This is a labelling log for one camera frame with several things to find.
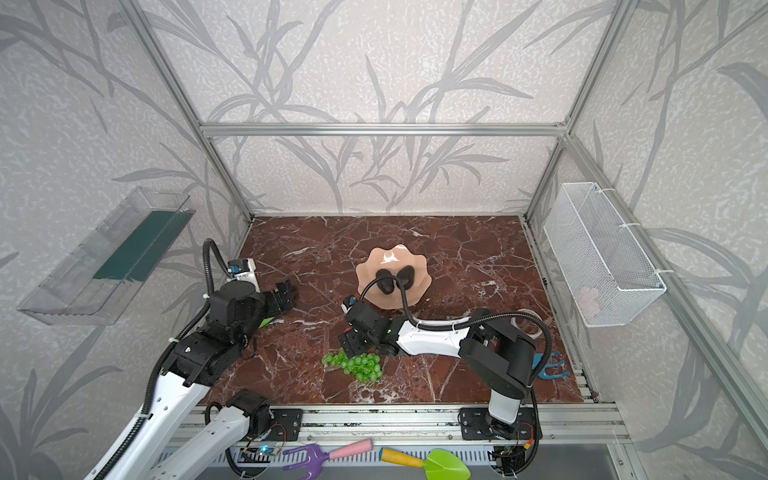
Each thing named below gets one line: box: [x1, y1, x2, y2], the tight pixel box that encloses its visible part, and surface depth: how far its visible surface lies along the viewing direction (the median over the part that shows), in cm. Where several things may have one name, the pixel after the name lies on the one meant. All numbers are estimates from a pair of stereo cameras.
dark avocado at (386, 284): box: [376, 269, 394, 295], surface depth 98 cm
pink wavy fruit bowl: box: [356, 244, 432, 310], surface depth 103 cm
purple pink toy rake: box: [283, 439, 373, 480], surface depth 72 cm
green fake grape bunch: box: [322, 348, 383, 382], surface depth 80 cm
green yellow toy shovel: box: [379, 447, 471, 480], surface depth 69 cm
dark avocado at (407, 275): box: [396, 265, 415, 290], surface depth 101 cm
